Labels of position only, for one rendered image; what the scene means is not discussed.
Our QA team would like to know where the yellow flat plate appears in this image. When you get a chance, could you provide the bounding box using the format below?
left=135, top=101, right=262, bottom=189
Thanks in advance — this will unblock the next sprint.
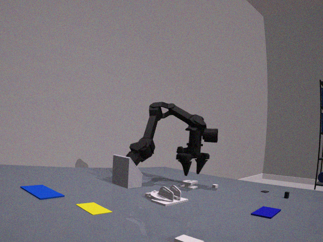
left=76, top=202, right=112, bottom=215

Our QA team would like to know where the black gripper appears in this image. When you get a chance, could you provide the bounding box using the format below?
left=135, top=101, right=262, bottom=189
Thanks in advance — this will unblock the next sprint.
left=176, top=141, right=210, bottom=176

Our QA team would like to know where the blue flat rectangular plate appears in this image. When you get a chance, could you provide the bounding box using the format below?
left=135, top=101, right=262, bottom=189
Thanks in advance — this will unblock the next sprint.
left=20, top=185, right=65, bottom=200

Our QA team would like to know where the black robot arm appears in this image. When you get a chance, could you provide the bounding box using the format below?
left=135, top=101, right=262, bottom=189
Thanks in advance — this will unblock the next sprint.
left=126, top=102, right=218, bottom=166

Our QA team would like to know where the blue flat square plate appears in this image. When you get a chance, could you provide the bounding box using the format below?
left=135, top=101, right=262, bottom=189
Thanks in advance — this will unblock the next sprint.
left=251, top=206, right=281, bottom=219

